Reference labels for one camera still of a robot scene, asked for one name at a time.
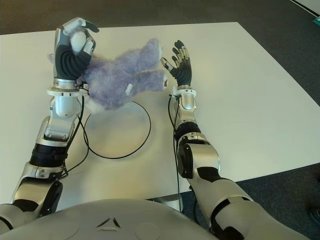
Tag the grey table leg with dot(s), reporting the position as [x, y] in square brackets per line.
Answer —
[166, 200]

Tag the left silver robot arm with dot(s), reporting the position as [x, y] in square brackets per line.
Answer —
[57, 130]

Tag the teal box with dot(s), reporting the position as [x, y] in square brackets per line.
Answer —
[317, 20]

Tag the purple plush doll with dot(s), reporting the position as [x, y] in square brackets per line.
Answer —
[120, 75]

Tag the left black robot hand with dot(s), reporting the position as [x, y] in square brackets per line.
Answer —
[67, 65]

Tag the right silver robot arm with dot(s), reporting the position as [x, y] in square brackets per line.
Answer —
[205, 155]

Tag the grey robot torso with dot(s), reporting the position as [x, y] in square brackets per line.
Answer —
[112, 220]

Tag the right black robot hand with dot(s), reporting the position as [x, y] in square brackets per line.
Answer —
[185, 73]

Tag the white plate with black rim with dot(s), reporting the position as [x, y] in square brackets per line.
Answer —
[120, 135]

